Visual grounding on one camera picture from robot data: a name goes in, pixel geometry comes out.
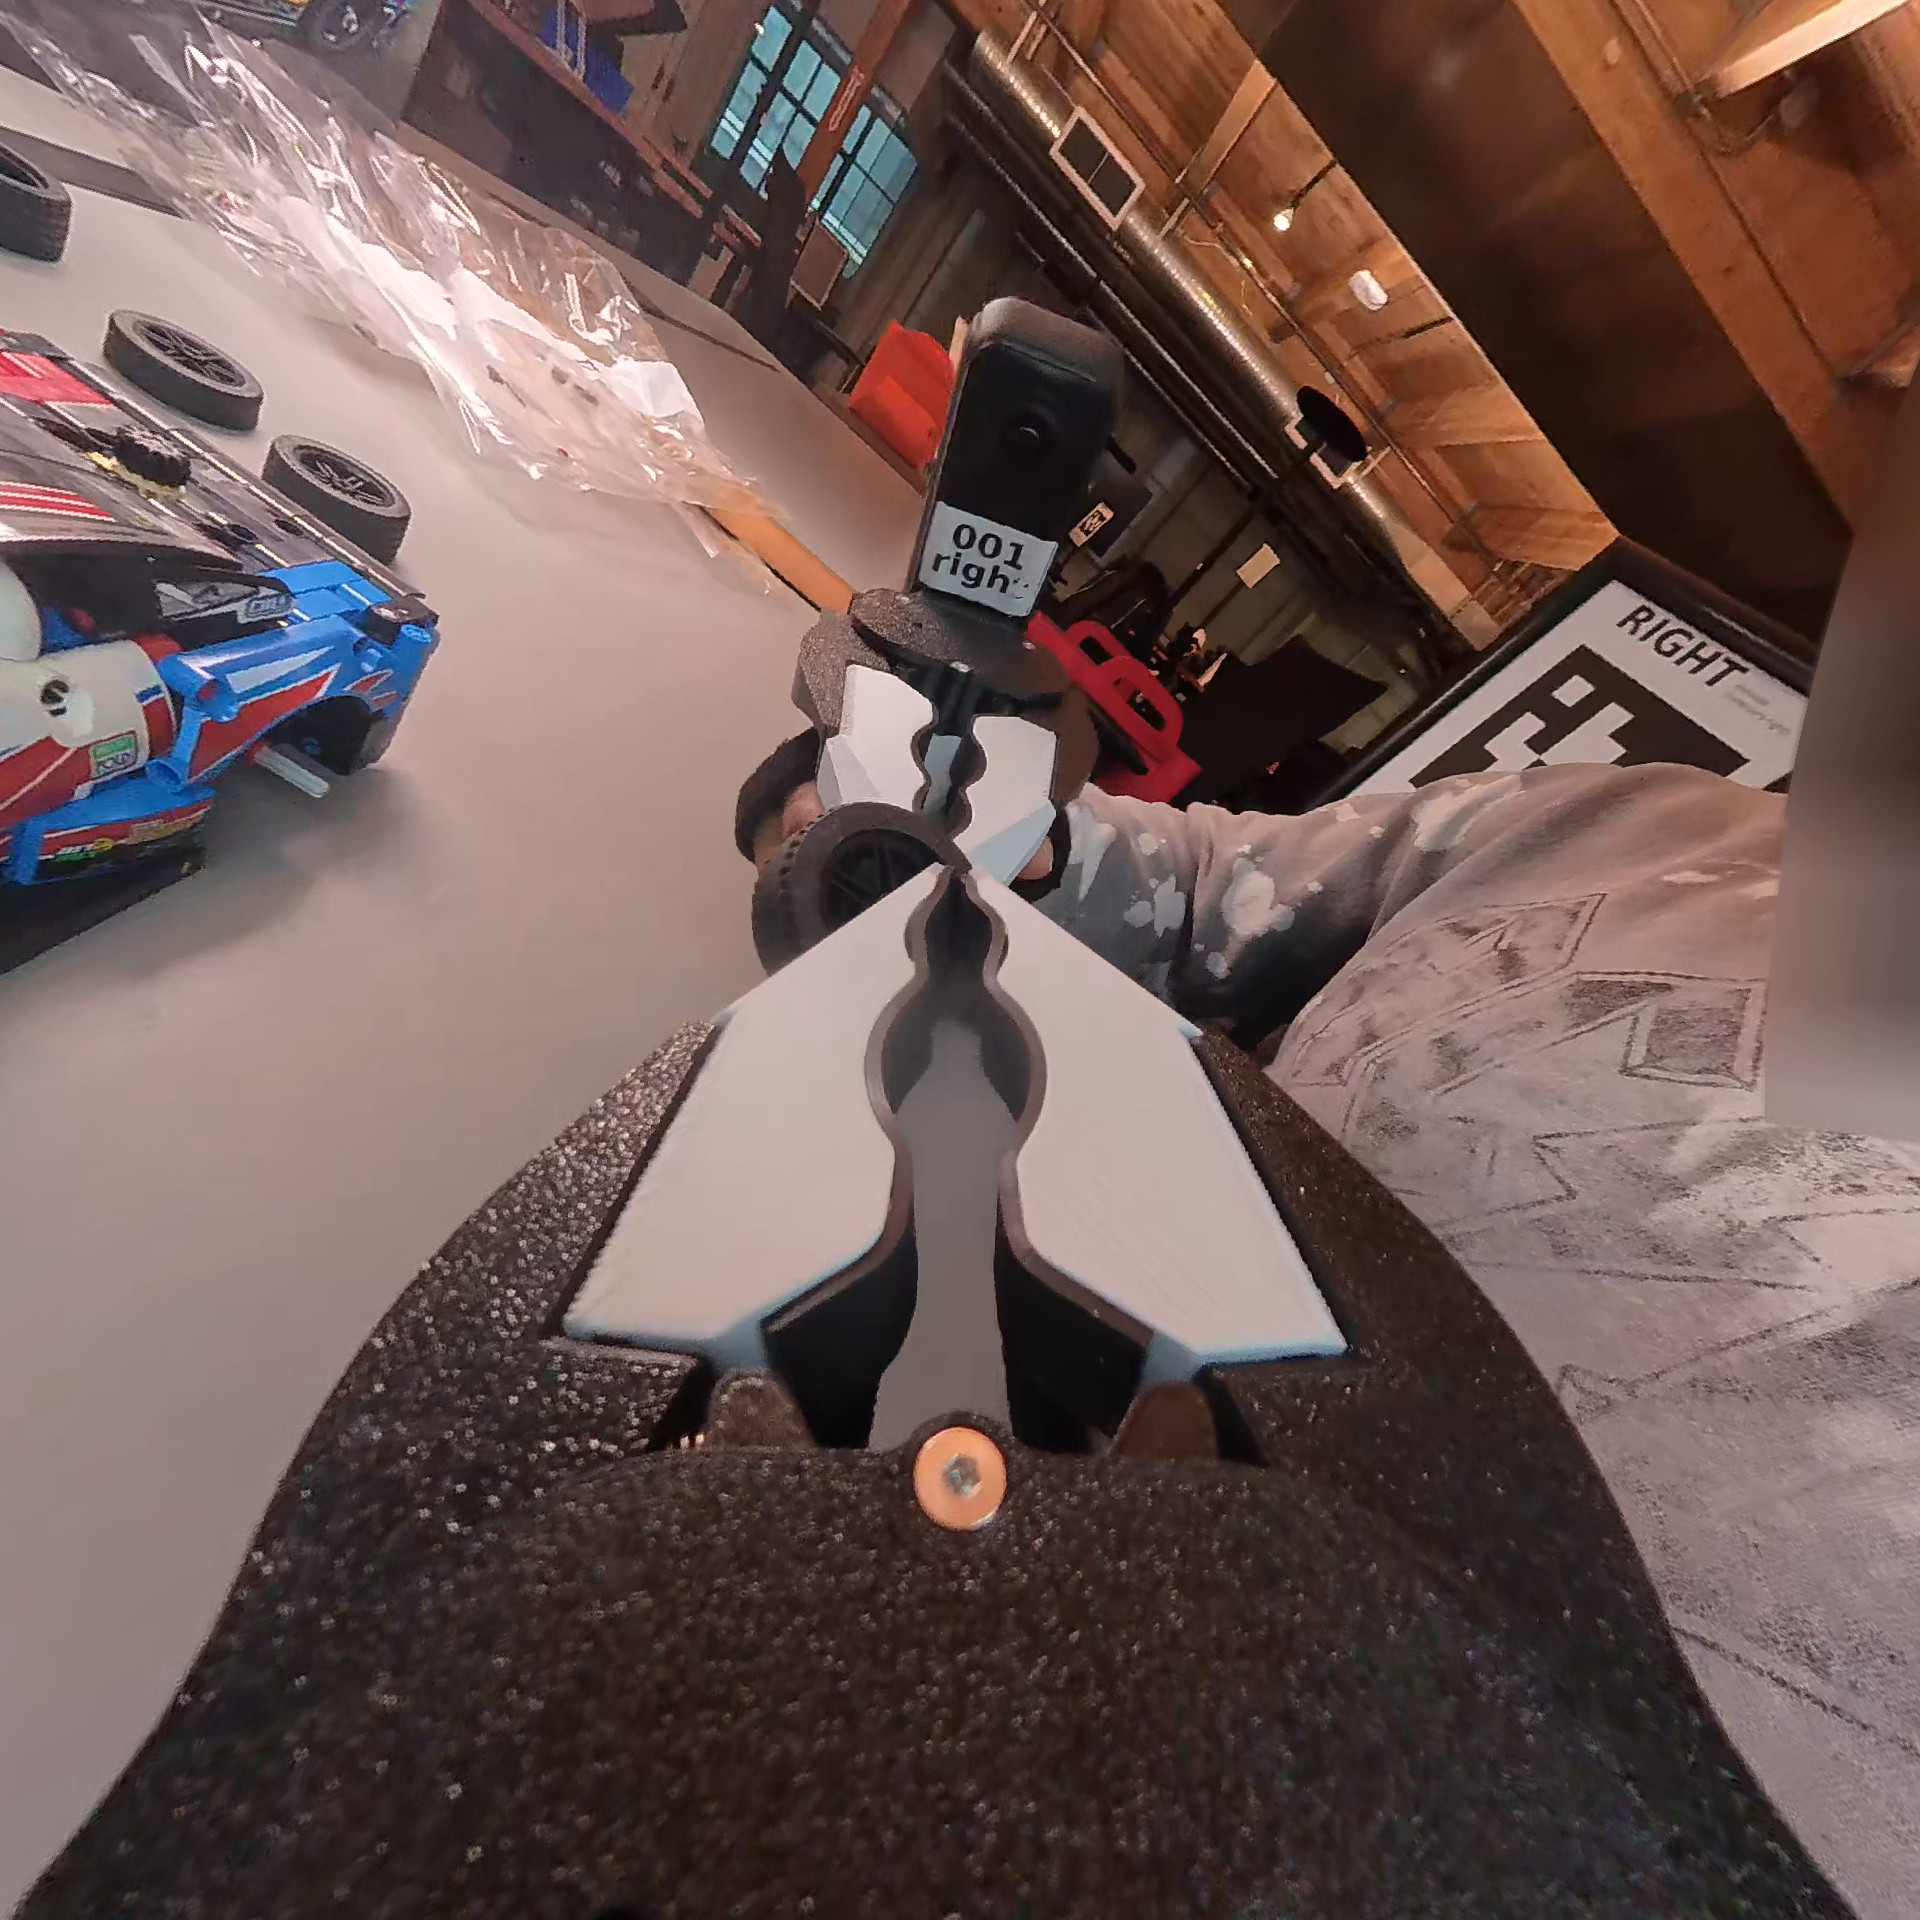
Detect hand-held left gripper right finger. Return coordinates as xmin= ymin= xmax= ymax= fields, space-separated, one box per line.
xmin=960 ymin=869 xmax=1348 ymax=1369

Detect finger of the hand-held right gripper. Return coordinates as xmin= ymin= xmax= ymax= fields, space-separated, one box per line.
xmin=813 ymin=663 xmax=962 ymax=822
xmin=950 ymin=712 xmax=1075 ymax=893

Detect clear plastic bags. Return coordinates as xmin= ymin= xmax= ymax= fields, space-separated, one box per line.
xmin=90 ymin=14 xmax=785 ymax=562

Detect metal air duct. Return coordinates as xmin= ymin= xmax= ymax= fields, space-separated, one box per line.
xmin=973 ymin=27 xmax=1623 ymax=606

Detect orange plastic bin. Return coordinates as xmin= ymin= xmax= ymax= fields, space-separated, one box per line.
xmin=847 ymin=321 xmax=960 ymax=456

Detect black toy wheel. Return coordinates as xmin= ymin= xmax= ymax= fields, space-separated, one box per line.
xmin=100 ymin=312 xmax=266 ymax=435
xmin=262 ymin=435 xmax=417 ymax=567

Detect black toy car tire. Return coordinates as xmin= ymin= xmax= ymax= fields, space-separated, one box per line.
xmin=748 ymin=802 xmax=962 ymax=977

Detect window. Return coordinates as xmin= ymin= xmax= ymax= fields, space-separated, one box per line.
xmin=703 ymin=0 xmax=930 ymax=273

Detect framed marker sign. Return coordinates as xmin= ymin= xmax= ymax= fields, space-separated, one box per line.
xmin=1317 ymin=536 xmax=1819 ymax=802

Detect black toy wheel rim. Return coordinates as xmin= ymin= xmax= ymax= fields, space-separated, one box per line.
xmin=808 ymin=825 xmax=940 ymax=961

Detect person's right hand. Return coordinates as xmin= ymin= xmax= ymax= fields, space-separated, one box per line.
xmin=735 ymin=743 xmax=842 ymax=886

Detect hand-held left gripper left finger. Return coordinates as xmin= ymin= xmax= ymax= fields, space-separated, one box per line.
xmin=566 ymin=869 xmax=962 ymax=1362

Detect person's grey patterned sweatshirt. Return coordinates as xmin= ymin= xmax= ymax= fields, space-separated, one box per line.
xmin=1260 ymin=884 xmax=1920 ymax=1920

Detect black rimless toy tire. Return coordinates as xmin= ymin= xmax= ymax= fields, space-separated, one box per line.
xmin=0 ymin=128 xmax=76 ymax=268

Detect red plastic carrier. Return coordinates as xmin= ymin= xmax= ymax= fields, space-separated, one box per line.
xmin=1025 ymin=614 xmax=1204 ymax=809

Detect toy brick race car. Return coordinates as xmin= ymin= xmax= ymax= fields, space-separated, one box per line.
xmin=0 ymin=329 xmax=442 ymax=977

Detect person's right forearm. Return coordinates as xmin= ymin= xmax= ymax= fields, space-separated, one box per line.
xmin=1053 ymin=765 xmax=1793 ymax=1051

